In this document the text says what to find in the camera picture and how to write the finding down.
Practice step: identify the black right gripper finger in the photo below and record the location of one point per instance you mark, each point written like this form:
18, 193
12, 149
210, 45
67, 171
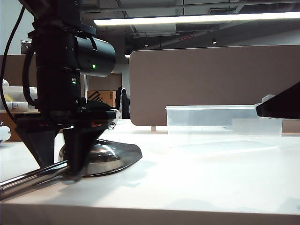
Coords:
283, 105

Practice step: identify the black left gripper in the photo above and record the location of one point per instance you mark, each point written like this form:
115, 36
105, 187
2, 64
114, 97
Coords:
58, 93

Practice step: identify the metal ice scoop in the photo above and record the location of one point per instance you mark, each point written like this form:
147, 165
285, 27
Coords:
105, 159

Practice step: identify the plain brown cardboard box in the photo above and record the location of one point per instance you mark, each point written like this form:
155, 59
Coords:
4, 120

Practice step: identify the printed Think cardboard box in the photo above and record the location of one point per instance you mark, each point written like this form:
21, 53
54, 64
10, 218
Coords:
108, 97

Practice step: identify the small white device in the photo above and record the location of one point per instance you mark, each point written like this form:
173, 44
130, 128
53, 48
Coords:
4, 134

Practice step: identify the white labelled bottle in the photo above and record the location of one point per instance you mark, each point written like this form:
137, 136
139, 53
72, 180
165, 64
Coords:
16, 106

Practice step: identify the clear lidded storage bin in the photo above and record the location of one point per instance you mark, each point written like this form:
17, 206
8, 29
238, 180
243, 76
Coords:
17, 91

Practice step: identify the yellow item in bin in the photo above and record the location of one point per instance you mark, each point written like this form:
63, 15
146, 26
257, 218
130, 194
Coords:
9, 97

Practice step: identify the transparent plastic container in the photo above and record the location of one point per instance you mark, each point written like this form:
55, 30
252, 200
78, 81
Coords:
211, 117

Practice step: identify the black hanging jacket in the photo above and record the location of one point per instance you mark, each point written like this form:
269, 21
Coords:
124, 103

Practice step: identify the silver white cylinder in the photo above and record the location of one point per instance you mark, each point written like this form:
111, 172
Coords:
6, 83

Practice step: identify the wide brown desk partition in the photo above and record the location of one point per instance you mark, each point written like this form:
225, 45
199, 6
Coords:
199, 77

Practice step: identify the narrow brown desk partition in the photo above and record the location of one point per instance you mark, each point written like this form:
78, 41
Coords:
14, 70

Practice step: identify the black ceiling spot lamp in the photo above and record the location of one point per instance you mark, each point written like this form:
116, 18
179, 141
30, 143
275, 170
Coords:
214, 41

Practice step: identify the beige partition foot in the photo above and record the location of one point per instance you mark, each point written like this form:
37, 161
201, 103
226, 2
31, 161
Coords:
153, 129

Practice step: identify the red ceiling sign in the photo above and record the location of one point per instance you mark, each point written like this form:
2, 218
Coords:
187, 37

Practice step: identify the long ceiling light strip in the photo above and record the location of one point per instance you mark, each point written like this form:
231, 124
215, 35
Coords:
199, 18

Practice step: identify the brown background wall panel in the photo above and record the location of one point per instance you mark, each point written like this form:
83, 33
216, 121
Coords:
105, 84

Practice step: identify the grey wall switch plate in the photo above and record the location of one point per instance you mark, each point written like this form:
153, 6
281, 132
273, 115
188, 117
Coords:
24, 47

